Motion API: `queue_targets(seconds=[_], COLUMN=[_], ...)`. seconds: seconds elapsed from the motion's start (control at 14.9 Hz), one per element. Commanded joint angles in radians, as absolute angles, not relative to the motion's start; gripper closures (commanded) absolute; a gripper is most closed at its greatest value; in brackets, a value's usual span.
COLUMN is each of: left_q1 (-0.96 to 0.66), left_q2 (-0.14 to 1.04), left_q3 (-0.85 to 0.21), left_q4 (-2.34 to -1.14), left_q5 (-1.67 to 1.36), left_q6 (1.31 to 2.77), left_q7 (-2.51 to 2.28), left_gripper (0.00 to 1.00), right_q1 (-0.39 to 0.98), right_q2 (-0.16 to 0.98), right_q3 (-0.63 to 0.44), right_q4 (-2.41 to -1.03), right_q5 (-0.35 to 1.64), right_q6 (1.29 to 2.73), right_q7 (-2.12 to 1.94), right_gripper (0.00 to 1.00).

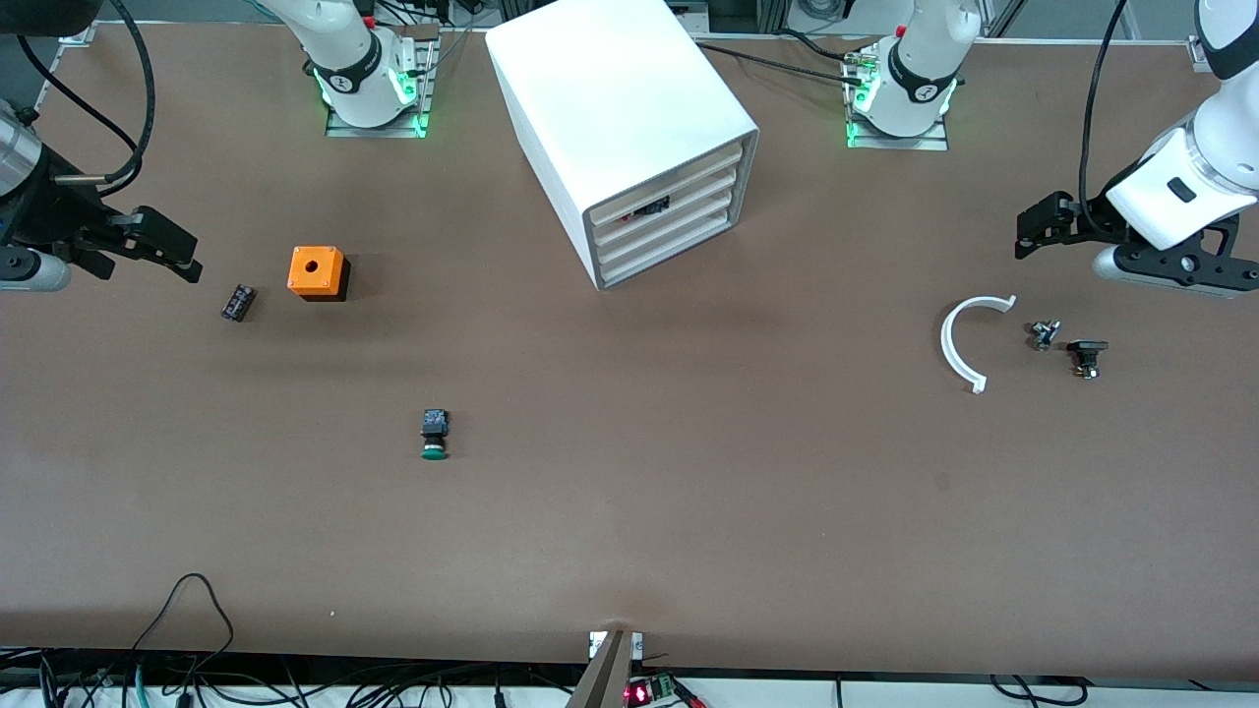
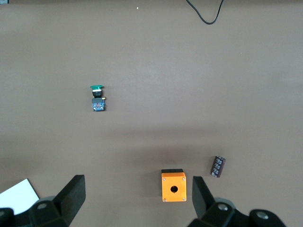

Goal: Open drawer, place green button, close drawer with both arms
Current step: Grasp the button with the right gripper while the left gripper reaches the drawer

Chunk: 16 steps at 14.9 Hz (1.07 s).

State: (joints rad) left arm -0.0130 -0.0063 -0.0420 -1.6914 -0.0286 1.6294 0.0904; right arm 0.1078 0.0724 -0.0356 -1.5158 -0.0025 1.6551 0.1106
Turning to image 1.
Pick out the white plastic drawer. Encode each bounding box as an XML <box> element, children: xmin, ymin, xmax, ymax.
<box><xmin>600</xmin><ymin>208</ymin><xmax>734</xmax><ymax>288</ymax></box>
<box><xmin>593</xmin><ymin>165</ymin><xmax>739</xmax><ymax>249</ymax></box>
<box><xmin>596</xmin><ymin>187</ymin><xmax>736</xmax><ymax>268</ymax></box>
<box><xmin>590</xmin><ymin>144</ymin><xmax>745</xmax><ymax>229</ymax></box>

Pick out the white drawer cabinet housing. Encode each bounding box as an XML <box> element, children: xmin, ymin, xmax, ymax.
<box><xmin>485</xmin><ymin>0</ymin><xmax>760</xmax><ymax>292</ymax></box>

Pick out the orange box with hole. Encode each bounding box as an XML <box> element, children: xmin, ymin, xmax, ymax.
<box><xmin>287</xmin><ymin>245</ymin><xmax>351</xmax><ymax>303</ymax></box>

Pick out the circuit board with red LED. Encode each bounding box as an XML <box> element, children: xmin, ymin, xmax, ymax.
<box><xmin>624</xmin><ymin>674</ymin><xmax>682</xmax><ymax>708</ymax></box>

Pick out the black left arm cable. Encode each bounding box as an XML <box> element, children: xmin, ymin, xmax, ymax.
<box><xmin>1078</xmin><ymin>0</ymin><xmax>1130</xmax><ymax>213</ymax></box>

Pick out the small black switch part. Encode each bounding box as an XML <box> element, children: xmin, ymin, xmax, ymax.
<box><xmin>1066</xmin><ymin>339</ymin><xmax>1110</xmax><ymax>381</ymax></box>

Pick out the white curved plastic ring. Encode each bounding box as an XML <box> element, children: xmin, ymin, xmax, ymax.
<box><xmin>940</xmin><ymin>294</ymin><xmax>1018</xmax><ymax>394</ymax></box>

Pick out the black table cable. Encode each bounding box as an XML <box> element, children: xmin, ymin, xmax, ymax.
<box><xmin>693</xmin><ymin>41</ymin><xmax>869</xmax><ymax>89</ymax></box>
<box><xmin>777</xmin><ymin>28</ymin><xmax>863</xmax><ymax>63</ymax></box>

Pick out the black looped cable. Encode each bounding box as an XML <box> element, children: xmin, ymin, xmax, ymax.
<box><xmin>131</xmin><ymin>573</ymin><xmax>236</xmax><ymax>658</ymax></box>

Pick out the black floor cable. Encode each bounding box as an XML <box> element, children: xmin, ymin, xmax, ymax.
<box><xmin>988</xmin><ymin>674</ymin><xmax>1089</xmax><ymax>708</ymax></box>

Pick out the white post bracket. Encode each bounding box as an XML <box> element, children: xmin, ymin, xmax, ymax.
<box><xmin>588</xmin><ymin>631</ymin><xmax>646</xmax><ymax>662</ymax></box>

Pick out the grey camera post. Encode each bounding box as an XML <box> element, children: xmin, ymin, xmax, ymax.
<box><xmin>565</xmin><ymin>629</ymin><xmax>635</xmax><ymax>708</ymax></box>

